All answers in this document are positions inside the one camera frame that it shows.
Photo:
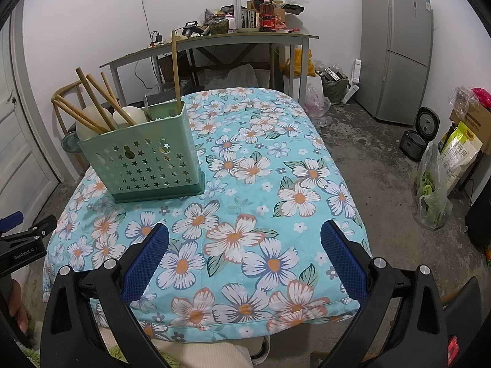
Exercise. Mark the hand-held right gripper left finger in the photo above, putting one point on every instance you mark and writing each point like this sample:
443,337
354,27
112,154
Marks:
147,264

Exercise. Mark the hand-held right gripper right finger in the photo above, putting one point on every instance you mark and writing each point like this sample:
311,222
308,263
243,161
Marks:
341,260

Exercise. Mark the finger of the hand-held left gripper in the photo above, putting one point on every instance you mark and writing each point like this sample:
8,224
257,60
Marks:
38,228
9,220

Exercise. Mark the green plastic utensil holder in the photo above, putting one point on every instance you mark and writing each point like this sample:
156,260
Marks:
145,168

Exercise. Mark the pile of bamboo chopsticks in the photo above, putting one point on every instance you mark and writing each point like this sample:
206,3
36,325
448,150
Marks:
96,99

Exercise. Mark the white plastic rice spoon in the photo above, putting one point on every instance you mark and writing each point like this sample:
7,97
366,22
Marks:
132,117

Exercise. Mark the single bamboo chopstick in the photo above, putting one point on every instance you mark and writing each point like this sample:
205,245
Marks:
176,73

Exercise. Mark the person's left hand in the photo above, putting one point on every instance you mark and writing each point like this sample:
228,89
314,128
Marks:
17,306

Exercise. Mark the white door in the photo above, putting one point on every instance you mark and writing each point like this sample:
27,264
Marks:
23,142

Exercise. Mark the beige cloth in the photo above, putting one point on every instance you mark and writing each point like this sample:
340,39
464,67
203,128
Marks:
203,356

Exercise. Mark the clear bag of vegetables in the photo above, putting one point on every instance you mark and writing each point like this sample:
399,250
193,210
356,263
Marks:
431,199

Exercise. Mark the floral turquoise quilt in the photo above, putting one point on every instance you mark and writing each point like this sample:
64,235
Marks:
245,184

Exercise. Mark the pale yellow plastic spoon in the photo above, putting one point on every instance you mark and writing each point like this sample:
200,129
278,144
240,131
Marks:
89,112

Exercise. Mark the black rice cooker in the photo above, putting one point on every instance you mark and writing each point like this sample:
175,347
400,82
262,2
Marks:
412,146

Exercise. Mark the wooden chair with black seat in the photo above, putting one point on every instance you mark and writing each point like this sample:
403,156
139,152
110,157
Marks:
57,92

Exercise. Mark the black boxy appliance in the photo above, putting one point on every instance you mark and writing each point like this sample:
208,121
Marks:
479,218

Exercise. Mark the pink translucent plastic bag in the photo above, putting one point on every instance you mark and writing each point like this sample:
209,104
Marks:
316,103

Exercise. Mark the yellow green rice bag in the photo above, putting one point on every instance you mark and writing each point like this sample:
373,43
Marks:
460,149

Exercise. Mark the grey storage box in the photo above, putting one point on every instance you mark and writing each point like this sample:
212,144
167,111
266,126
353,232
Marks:
163,96

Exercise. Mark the white upright box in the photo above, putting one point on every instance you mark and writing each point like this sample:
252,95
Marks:
355,74

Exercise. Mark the grey metal desk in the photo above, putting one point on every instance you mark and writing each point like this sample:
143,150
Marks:
300,73

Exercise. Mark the brown cardboard box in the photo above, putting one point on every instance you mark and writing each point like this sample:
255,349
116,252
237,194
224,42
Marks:
167,69

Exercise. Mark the large open cardboard box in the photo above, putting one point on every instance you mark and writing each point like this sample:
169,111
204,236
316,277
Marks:
477,119

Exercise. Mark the yellow plastic bag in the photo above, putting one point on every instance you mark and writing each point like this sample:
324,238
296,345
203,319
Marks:
310,63

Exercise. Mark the clear crumpled plastic wrap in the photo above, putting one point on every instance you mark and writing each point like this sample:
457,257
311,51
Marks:
462,99

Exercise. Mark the clear plastic wrapped bundle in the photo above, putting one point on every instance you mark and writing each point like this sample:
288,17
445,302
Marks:
238,76

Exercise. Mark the pink plastic bag bundle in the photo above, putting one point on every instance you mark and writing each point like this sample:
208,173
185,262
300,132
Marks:
482,97

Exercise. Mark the silver refrigerator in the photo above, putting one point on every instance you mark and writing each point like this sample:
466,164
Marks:
395,46

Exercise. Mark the black handheld device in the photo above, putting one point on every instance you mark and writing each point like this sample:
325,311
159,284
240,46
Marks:
191,27

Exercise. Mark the glass jar with green contents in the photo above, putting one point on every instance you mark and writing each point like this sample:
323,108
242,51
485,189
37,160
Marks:
219,26

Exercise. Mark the red cooking oil bottle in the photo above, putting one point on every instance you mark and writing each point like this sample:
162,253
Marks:
267,19

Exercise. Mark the black white printed box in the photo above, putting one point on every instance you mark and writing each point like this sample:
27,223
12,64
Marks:
249,18

